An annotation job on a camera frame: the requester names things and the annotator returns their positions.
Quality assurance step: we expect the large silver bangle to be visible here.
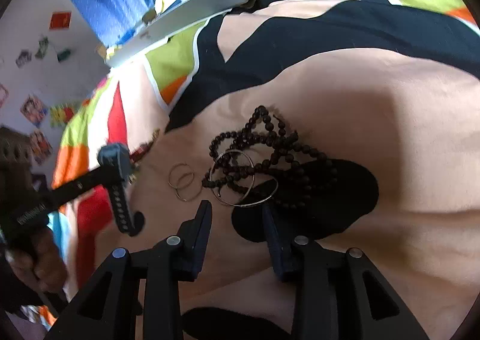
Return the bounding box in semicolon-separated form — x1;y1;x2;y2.
208;149;256;206
216;177;279;208

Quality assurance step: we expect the dark beaded necklace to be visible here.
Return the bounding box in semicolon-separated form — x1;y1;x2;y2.
201;105;330;195

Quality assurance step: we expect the person's left hand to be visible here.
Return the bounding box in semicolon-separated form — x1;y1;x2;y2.
6;227;68;293

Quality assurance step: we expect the colourful cartoon bed quilt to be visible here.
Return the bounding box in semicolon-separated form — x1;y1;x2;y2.
54;0;479;339

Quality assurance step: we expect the family cartoon wall poster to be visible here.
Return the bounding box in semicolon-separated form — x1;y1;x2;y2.
30;130;52;165

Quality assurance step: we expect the cartoon character wall poster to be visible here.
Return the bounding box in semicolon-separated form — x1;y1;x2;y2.
20;95;48;128

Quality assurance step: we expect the red square wall paper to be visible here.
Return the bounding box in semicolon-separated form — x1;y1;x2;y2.
49;12;72;30

